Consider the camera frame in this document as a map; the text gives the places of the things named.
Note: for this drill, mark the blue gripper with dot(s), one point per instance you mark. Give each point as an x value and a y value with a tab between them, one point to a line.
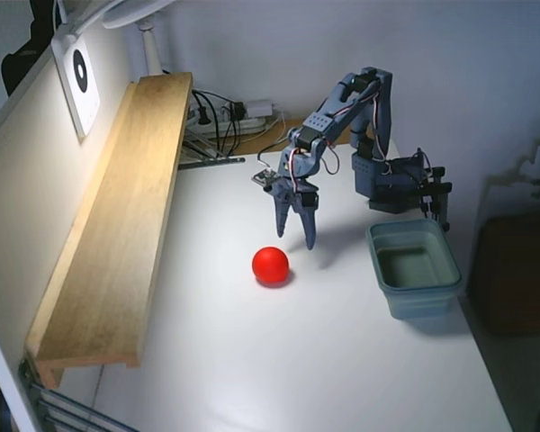
292	196

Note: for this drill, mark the red ball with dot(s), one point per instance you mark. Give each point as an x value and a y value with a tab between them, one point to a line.
271	265

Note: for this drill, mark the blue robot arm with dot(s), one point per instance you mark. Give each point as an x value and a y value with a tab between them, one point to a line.
369	175

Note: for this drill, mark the grey plastic container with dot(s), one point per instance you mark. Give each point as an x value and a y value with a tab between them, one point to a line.
414	270

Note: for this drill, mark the white power strip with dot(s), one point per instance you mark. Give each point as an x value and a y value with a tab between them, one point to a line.
247	123

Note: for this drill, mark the white power adapter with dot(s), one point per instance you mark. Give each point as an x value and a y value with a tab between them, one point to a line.
258	107

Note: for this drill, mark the black plug adapter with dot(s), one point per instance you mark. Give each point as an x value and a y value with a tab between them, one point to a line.
237	110

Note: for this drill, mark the black power plug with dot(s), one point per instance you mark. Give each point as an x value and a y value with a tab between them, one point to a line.
202	116

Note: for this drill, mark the black table clamp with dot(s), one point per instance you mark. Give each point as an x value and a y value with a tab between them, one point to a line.
438	193

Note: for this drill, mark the long wooden shelf board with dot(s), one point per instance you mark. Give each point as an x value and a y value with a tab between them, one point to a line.
117	216

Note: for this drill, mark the white desk lamp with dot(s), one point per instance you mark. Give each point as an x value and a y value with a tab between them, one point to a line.
150	49

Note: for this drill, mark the dark brown board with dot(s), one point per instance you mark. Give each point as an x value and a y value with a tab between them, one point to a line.
517	274

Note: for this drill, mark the white partition board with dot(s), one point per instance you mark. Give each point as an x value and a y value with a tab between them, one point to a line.
22	189

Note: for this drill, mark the black bag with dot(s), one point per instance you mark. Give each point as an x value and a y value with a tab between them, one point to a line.
18	63

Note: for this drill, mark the small wrist camera board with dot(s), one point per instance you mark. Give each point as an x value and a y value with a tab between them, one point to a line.
264	177

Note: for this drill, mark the aluminium rail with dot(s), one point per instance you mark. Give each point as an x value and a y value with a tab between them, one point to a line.
207	162

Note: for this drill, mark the aluminium frame rails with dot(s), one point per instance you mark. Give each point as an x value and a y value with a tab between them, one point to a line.
72	411

